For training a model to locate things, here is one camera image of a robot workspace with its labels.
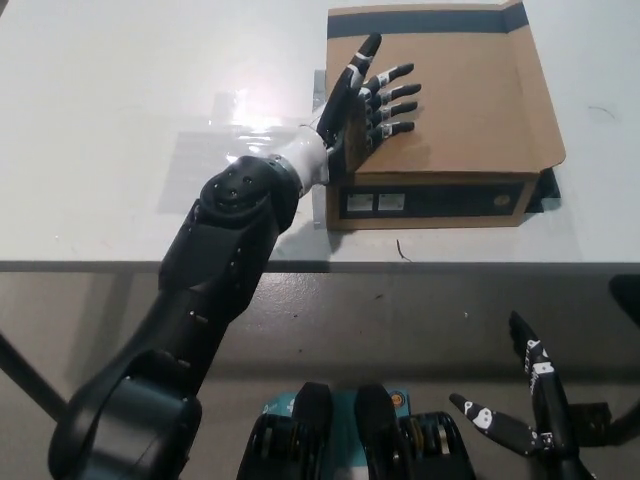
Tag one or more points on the brown cardboard storage box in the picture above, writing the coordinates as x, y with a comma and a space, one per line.
450, 115

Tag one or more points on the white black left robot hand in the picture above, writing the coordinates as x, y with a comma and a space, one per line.
345, 115

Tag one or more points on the black slanted table leg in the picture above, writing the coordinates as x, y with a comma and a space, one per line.
30, 367

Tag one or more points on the black bulky blurry object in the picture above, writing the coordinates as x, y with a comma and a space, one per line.
627, 300

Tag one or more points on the black teal robot body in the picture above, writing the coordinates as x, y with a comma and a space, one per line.
372, 440

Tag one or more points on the black table foot plate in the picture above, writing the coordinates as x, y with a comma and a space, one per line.
590, 422

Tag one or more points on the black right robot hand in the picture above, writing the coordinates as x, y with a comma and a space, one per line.
547, 395

